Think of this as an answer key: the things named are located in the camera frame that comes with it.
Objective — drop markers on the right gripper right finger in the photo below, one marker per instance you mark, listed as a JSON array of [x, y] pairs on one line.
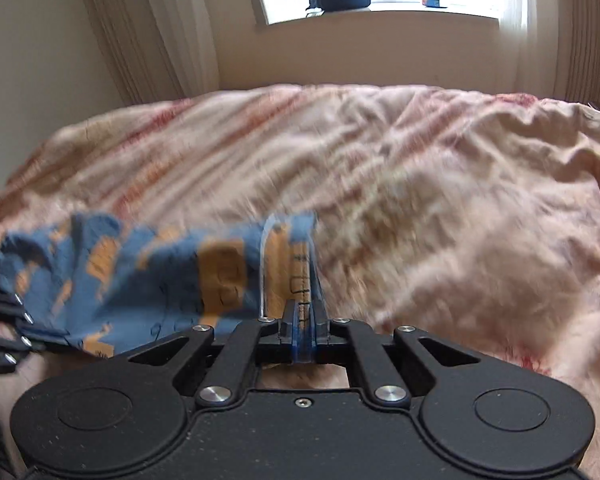
[[318, 330]]

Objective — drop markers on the beige curtain left of window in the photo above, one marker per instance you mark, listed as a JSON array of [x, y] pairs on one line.
[[156, 50]]

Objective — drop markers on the blue orange patterned pants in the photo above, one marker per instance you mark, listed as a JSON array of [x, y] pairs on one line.
[[95, 284]]

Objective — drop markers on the beige curtain right of window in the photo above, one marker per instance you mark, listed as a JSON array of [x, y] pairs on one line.
[[555, 49]]

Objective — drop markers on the beige curtain of window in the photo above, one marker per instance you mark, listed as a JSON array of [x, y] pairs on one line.
[[555, 49], [156, 50]]

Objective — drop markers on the small blue red box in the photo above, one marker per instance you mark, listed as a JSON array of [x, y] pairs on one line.
[[433, 4]]

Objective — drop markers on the pink floral bed quilt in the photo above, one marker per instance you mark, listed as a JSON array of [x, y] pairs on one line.
[[474, 217]]

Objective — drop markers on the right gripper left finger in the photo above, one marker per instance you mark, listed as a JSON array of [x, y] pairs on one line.
[[288, 330]]

